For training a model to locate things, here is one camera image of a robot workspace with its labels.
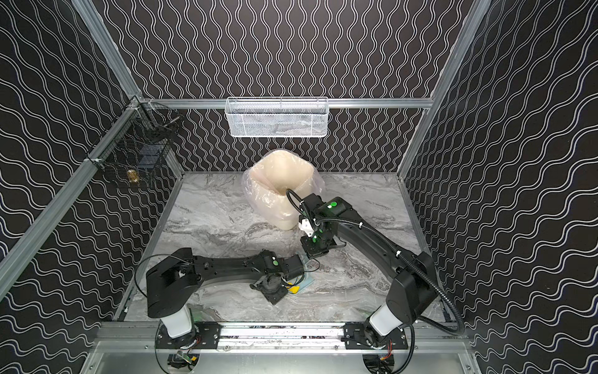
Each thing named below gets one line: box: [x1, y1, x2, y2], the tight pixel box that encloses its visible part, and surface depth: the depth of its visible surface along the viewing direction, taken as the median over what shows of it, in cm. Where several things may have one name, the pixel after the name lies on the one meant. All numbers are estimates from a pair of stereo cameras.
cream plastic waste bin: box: [247, 149, 315, 231], surface depth 90 cm
